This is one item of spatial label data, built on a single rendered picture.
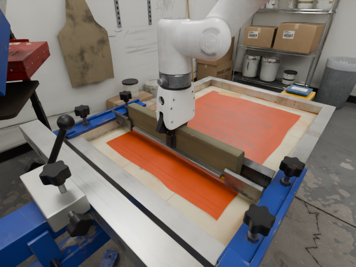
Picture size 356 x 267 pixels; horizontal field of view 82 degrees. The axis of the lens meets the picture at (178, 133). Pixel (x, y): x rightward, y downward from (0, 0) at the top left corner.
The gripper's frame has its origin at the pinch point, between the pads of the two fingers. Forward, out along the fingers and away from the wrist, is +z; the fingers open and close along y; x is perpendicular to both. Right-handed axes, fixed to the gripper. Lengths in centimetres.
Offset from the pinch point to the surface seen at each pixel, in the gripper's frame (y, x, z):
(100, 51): 89, 195, 16
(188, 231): -17.5, -19.0, 2.5
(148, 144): -2.0, 9.5, 6.1
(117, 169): -16.8, 3.6, 2.6
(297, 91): 73, -12, 4
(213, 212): -8.9, -19.0, 6.0
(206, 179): -2.1, -12.3, 6.0
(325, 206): 118, -49, 101
